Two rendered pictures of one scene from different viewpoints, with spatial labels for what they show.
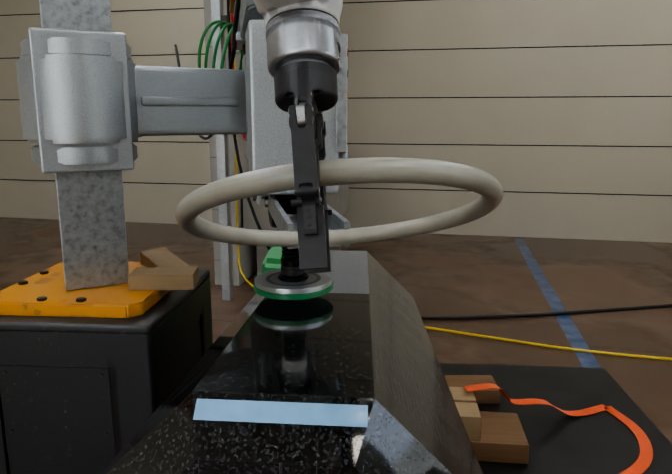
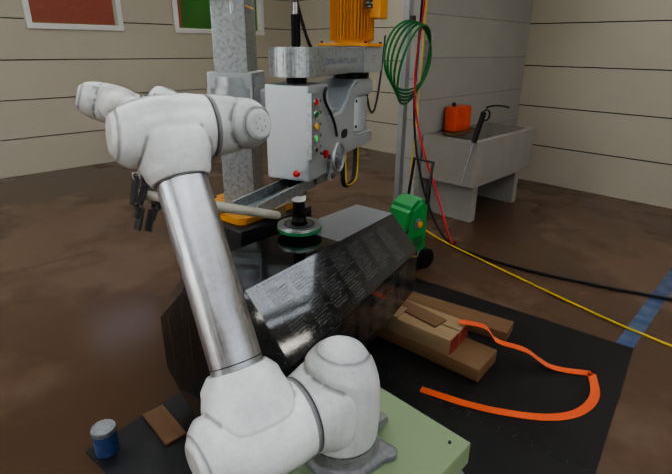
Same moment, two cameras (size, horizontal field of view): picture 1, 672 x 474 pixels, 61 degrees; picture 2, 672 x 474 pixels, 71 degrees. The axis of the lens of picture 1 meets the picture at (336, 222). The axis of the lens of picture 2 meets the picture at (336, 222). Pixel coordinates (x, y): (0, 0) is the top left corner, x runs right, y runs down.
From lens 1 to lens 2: 130 cm
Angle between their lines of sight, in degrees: 34
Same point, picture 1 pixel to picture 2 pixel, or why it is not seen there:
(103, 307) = (229, 218)
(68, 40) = (222, 78)
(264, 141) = (272, 149)
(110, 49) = (244, 82)
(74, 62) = (224, 90)
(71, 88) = not seen: hidden behind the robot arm
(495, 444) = (457, 361)
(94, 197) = (238, 159)
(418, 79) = (634, 50)
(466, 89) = not seen: outside the picture
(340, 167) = (151, 195)
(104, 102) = not seen: hidden behind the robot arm
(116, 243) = (248, 185)
